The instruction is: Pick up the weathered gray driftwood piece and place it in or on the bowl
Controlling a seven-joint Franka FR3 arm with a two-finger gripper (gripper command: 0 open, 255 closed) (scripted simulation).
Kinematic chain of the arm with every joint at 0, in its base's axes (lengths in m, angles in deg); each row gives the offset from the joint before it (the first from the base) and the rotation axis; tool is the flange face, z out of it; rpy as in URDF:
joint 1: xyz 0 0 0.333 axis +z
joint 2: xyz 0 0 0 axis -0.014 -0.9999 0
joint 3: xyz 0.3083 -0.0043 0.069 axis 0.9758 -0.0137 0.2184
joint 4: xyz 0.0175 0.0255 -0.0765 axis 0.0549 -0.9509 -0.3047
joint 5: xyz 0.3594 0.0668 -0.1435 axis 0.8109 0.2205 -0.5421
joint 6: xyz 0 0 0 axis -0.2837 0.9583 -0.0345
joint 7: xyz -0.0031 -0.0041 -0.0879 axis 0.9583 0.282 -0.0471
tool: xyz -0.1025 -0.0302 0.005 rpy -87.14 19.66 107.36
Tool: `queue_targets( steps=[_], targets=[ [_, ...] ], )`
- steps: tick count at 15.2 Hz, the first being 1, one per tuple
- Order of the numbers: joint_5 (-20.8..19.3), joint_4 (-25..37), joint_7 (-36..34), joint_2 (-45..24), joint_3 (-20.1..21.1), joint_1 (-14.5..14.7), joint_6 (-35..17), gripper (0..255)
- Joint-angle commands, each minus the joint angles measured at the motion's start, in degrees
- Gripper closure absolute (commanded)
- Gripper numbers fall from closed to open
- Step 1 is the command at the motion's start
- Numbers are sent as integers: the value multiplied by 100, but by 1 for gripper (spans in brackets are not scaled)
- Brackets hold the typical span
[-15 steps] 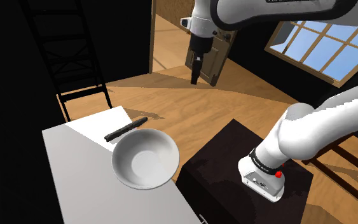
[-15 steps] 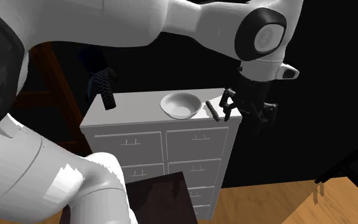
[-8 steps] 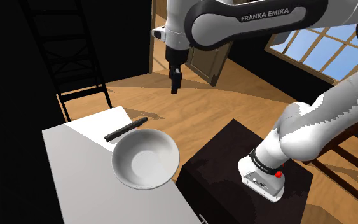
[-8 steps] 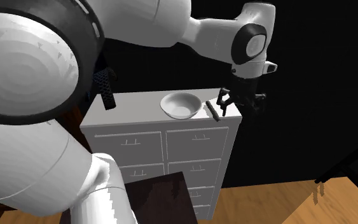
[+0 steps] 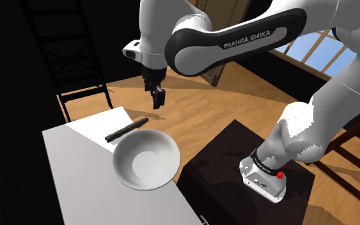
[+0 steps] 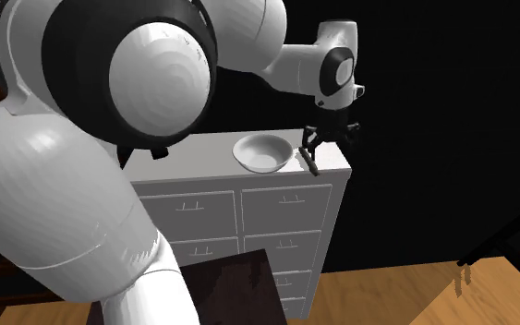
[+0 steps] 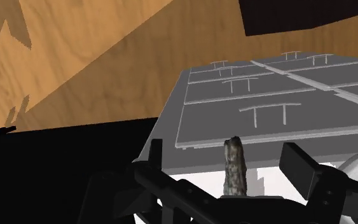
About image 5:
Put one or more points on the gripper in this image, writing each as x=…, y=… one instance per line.
x=153, y=74

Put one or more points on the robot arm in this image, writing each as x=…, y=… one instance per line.
x=323, y=118

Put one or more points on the black pen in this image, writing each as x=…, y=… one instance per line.
x=126, y=130

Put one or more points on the white bowl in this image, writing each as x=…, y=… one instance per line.
x=146, y=159

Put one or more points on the black ladder shelf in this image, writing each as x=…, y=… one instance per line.
x=70, y=59

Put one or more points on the wooden door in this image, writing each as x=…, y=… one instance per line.
x=221, y=18

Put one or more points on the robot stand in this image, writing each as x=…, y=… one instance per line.
x=220, y=184

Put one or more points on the wooden framed window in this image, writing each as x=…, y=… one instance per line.
x=320, y=53

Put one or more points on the dark wooden chair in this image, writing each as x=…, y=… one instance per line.
x=351, y=155

